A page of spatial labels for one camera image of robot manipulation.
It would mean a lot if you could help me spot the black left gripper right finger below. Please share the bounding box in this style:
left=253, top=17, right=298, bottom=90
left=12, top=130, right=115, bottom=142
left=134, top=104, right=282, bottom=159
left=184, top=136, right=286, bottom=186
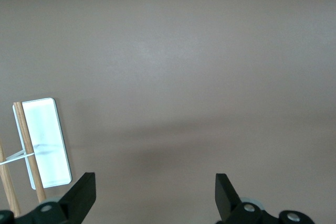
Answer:
left=215, top=173, right=316, bottom=224

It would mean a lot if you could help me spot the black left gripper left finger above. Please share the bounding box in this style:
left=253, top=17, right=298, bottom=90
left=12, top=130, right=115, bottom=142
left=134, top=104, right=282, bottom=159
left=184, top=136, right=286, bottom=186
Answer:
left=0, top=172, right=97, bottom=224

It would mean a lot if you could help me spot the white rack with wooden bars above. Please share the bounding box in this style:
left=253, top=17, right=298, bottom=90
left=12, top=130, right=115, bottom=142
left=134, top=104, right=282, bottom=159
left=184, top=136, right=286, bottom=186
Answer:
left=0, top=97, right=72, bottom=218

